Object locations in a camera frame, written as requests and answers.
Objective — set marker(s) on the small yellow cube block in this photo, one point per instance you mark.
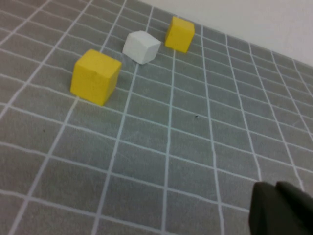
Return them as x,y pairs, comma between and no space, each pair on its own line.
179,34

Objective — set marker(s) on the large yellow cube block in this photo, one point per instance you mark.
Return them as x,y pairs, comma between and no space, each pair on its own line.
94,78

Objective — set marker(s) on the white cube block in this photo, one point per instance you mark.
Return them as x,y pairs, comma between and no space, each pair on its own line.
141,47

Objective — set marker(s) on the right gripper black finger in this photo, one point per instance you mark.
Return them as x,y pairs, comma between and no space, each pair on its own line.
281,210

